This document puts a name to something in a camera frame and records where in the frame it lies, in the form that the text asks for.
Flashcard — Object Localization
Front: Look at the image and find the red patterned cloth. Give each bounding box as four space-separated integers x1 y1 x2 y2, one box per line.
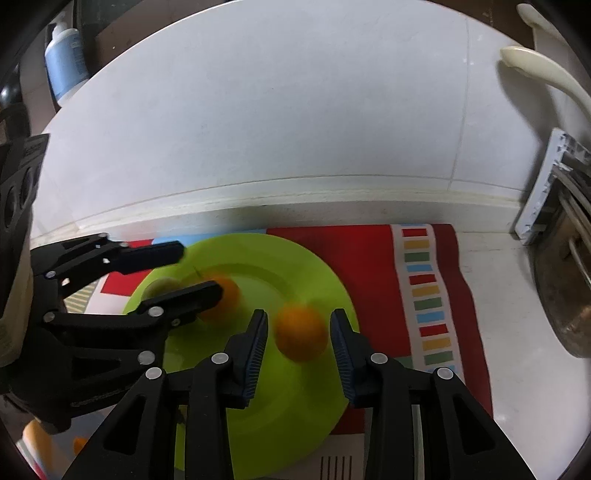
65 223 495 480

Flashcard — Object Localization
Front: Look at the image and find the green round fruit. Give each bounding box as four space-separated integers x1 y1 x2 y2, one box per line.
145 278 182 306

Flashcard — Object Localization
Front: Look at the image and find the cream ladle handle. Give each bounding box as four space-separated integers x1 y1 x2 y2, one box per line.
500 45 591 121

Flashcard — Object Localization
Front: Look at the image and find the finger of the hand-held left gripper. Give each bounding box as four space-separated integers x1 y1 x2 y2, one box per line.
42 281 225 366
30 233 186 291

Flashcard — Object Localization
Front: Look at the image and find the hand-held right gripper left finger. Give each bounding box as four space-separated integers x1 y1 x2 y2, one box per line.
62 310 269 480

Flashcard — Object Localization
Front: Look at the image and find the blue white pump bottle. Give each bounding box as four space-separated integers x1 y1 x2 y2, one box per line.
44 11 90 105

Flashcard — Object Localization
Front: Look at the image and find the orange plastic object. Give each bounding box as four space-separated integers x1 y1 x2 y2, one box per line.
23 418 64 480

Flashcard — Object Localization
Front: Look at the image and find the white plastic rack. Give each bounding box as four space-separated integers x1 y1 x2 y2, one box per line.
514 128 591 245

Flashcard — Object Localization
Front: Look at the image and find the orange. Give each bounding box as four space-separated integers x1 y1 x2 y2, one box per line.
276 305 330 363
198 275 242 326

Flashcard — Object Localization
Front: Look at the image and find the green plate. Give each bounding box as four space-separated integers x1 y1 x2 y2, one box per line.
122 233 361 480

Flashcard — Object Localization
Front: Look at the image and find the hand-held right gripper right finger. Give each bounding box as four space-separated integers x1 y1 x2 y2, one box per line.
329 309 539 480

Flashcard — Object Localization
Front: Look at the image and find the metal pot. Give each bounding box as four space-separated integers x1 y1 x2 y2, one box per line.
531 165 591 359

